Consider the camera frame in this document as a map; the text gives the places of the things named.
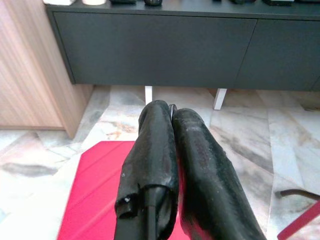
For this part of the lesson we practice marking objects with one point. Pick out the red plastic stool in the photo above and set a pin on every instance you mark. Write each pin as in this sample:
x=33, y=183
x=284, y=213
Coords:
x=95, y=190

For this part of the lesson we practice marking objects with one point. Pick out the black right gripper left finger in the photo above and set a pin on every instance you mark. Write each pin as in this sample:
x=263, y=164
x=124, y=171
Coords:
x=155, y=155

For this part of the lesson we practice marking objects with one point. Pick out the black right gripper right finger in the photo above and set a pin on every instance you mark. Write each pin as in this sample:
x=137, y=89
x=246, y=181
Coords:
x=207, y=180

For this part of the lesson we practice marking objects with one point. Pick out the light wooden cabinet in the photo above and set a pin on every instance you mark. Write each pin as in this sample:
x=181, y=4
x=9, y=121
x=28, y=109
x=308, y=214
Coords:
x=32, y=75

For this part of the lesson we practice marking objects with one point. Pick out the white tape roll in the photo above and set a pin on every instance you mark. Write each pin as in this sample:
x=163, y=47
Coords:
x=93, y=2

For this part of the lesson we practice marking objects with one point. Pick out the black low console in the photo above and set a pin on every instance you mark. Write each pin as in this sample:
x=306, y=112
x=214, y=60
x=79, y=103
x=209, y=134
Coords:
x=162, y=50

